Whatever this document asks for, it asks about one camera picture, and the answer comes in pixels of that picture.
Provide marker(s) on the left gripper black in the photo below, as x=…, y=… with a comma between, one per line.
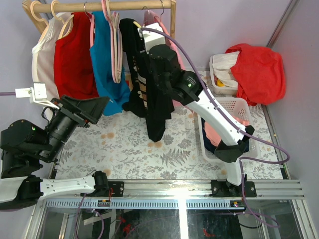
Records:
x=87, y=111

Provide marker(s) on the black t shirt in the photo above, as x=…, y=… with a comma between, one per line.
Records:
x=145, y=100

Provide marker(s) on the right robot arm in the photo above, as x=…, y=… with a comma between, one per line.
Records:
x=233, y=135

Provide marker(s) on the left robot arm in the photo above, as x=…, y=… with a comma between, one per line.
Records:
x=25, y=147

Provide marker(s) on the red t shirt on hanger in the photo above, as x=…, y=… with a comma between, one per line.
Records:
x=73, y=71

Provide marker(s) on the blue t shirt on hanger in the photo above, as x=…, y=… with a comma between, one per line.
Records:
x=100, y=52

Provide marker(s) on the white t shirt on hanger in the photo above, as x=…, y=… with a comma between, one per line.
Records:
x=43, y=58

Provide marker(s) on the beige empty hanger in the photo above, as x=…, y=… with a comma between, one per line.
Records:
x=118, y=54

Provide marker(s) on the pink empty hanger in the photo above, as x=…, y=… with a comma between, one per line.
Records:
x=108, y=16

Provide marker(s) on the peach hanger far left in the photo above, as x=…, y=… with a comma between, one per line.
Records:
x=37, y=15

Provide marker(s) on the pink t shirt on hanger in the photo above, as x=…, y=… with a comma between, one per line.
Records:
x=172, y=42

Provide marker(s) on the salmon pink folded shirt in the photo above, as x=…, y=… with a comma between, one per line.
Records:
x=210, y=137

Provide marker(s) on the navy blue folded shirt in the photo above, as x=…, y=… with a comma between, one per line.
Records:
x=245, y=123

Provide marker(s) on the floral table mat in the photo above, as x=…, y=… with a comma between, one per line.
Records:
x=119, y=146

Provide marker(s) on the wooden clothes rack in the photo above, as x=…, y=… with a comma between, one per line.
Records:
x=96, y=6

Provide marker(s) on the white laundry basket back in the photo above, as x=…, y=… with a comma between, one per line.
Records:
x=217, y=89

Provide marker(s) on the white laundry basket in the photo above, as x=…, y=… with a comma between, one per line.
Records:
x=239, y=108
x=217, y=89

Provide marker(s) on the yellow item in back basket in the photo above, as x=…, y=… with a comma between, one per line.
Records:
x=220, y=83

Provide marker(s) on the white cloth in back basket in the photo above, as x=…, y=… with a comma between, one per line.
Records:
x=222, y=64

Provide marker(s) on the white laundry basket front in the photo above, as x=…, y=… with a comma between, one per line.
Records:
x=239, y=108

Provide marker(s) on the red orange cloth on basket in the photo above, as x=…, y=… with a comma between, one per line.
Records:
x=260, y=74

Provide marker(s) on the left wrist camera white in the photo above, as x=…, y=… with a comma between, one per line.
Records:
x=36, y=94

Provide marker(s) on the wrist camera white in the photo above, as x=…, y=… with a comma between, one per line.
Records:
x=36, y=94
x=150, y=38

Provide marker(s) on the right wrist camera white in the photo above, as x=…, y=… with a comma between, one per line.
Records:
x=150, y=38

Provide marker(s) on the aluminium rail frame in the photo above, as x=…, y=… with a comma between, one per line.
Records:
x=172, y=194

